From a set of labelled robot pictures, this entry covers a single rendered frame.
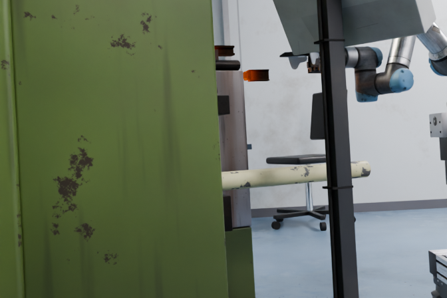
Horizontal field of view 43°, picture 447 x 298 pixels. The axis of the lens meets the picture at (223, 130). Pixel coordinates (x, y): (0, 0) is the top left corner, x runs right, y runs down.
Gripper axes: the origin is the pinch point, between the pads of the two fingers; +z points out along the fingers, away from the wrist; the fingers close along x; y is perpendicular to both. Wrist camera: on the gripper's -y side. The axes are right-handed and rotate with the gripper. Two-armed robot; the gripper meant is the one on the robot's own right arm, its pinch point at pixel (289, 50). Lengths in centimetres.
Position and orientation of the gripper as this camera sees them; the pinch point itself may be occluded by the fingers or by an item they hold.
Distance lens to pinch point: 191.9
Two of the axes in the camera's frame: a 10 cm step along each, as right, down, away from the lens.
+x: -3.9, 0.4, 9.2
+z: -9.2, 0.4, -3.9
